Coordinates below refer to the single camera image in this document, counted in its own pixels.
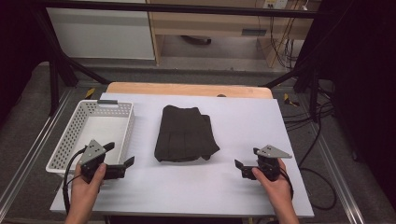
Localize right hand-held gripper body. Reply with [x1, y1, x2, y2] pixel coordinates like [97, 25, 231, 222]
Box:
[241, 145, 293, 183]

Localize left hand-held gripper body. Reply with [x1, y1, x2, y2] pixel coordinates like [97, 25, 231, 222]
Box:
[78, 139, 127, 185]

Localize white perforated plastic basket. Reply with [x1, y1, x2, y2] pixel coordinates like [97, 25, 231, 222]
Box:
[45, 99, 136, 179]

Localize dark cloth garment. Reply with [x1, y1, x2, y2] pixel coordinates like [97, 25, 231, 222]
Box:
[153, 105, 221, 163]

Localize person's right hand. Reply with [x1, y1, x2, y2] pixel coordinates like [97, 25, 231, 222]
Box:
[251, 158, 295, 207]

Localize person's left hand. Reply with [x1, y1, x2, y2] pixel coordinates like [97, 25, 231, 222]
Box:
[68, 162, 107, 204]

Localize white board table cover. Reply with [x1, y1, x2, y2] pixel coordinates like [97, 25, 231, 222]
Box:
[49, 92, 315, 218]

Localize black metal stand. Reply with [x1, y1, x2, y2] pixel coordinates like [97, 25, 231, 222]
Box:
[262, 60, 322, 123]
[31, 8, 112, 117]

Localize white cabinet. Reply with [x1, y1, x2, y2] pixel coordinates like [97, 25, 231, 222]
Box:
[46, 0, 156, 61]

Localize wooden desk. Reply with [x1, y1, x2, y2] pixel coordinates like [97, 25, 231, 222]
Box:
[146, 0, 321, 68]

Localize white power strip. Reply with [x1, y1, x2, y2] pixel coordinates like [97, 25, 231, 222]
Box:
[262, 0, 290, 10]

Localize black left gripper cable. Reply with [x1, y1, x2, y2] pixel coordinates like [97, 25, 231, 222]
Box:
[62, 147, 87, 216]

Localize aluminium rail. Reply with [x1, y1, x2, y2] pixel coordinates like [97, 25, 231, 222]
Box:
[0, 88, 75, 216]
[306, 122, 366, 224]

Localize black floor cables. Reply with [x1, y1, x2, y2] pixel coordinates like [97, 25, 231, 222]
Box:
[281, 88, 339, 211]

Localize hanging desk cables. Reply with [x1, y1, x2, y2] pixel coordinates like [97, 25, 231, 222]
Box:
[268, 0, 309, 70]

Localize black horizontal frame bar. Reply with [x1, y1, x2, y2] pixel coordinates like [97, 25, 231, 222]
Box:
[31, 0, 316, 19]

